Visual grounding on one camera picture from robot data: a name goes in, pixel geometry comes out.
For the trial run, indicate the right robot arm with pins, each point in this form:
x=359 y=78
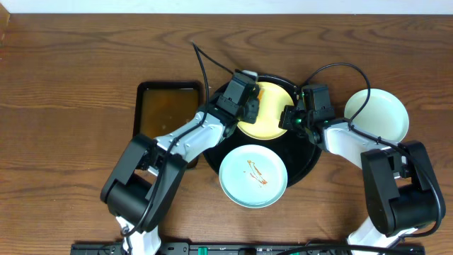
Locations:
x=402 y=195

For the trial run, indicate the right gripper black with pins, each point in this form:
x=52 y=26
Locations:
x=287 y=117

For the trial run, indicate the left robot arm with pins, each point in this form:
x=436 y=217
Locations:
x=143 y=183

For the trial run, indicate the yellow plate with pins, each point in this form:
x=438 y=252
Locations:
x=272 y=104

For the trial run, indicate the light green plate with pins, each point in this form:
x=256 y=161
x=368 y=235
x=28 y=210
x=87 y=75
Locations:
x=253 y=176
x=384 y=116

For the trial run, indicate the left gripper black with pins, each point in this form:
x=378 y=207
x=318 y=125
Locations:
x=250 y=110

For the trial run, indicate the round black tray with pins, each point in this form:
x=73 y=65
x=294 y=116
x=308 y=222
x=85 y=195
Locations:
x=298 y=154

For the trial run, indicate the green yellow sponge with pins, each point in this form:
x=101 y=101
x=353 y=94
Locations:
x=260 y=94

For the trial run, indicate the rectangular black water tray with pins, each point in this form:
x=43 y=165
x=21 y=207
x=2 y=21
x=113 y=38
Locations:
x=164 y=106

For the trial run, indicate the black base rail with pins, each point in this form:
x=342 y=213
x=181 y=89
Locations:
x=182 y=248

